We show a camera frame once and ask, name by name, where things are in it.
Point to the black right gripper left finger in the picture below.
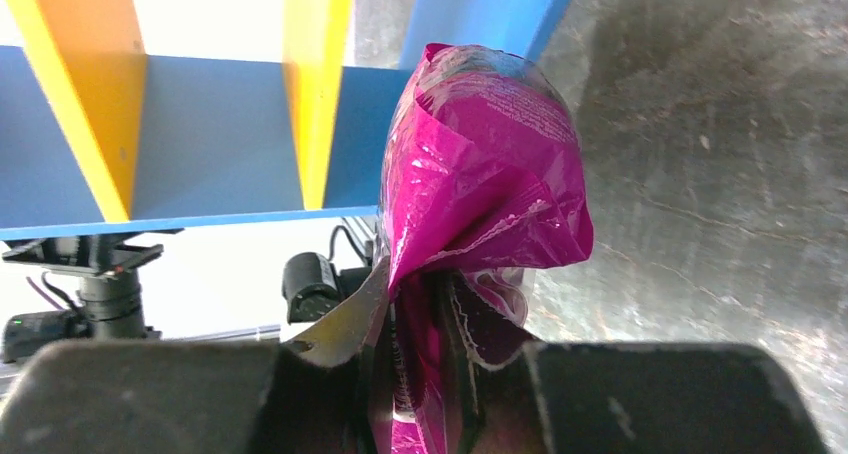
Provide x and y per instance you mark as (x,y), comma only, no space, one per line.
(326,390)

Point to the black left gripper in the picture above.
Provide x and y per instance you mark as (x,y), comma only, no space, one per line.
(92,281)

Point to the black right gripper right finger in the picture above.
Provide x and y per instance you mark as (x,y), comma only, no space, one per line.
(507,391)

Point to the purple candy bag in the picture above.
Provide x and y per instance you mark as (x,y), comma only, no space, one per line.
(482,183)

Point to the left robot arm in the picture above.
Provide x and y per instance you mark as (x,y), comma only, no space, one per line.
(313,284)

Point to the blue pink yellow shelf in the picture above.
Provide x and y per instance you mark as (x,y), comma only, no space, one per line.
(150,115)

